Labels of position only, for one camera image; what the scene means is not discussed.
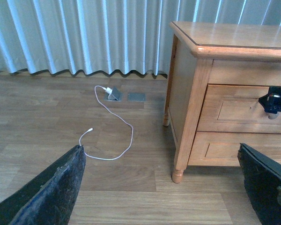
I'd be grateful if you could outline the wooden nightstand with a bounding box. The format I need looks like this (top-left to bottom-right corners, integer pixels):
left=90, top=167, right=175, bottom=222
left=163, top=21, right=281, bottom=183

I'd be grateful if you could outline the open grey floor socket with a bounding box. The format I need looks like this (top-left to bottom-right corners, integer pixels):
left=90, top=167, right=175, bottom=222
left=104, top=86, right=123, bottom=102

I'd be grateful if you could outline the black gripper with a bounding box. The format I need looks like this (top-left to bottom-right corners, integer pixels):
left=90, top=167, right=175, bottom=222
left=259, top=86, right=281, bottom=114

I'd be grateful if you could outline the closed grey floor plate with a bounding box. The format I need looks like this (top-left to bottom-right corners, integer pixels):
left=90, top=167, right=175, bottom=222
left=127, top=92, right=146, bottom=102

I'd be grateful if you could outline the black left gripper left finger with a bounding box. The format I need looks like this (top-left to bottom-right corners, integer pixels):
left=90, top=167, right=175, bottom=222
left=0, top=145, right=86, bottom=225

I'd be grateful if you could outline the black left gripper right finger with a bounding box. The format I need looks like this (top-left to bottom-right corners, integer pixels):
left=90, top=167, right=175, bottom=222
left=238, top=143, right=281, bottom=225

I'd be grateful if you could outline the wooden drawer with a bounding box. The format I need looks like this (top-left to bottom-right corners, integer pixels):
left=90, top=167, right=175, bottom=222
left=188, top=132, right=281, bottom=166
left=198, top=84, right=281, bottom=134

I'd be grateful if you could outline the grey-white pleated curtain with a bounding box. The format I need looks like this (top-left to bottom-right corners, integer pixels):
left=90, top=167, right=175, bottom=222
left=0, top=0, right=281, bottom=75

